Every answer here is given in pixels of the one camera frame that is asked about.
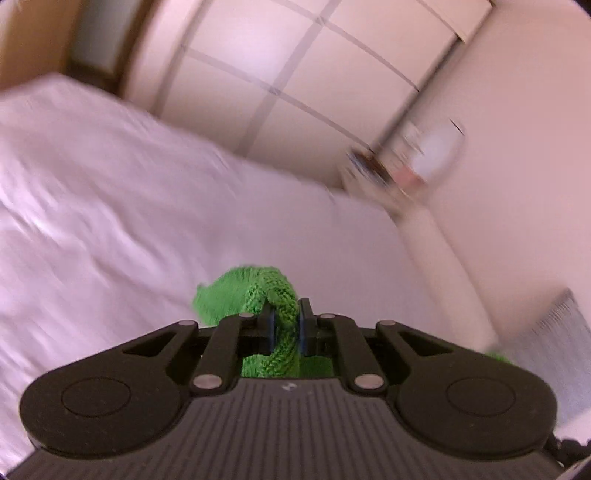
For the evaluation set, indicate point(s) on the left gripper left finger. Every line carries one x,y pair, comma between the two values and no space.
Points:
235,338

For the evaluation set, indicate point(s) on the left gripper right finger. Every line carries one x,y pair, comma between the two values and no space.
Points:
338,338

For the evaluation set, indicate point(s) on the green knitted vest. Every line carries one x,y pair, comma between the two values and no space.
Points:
247,289

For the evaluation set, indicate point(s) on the cream padded headboard cushion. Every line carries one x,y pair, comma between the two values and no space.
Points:
447,280

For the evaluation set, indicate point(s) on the white bedside shelf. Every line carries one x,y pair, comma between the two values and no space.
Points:
364,177

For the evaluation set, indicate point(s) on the white bed duvet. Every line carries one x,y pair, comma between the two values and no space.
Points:
110,220

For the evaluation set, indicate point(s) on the pink box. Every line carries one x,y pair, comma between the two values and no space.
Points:
407,179

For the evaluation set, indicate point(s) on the round mirror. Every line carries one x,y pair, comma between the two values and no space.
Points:
431,151

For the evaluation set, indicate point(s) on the grey checked pillow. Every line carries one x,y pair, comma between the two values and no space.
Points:
557,349

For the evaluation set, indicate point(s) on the white sliding wardrobe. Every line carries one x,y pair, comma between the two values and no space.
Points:
294,84

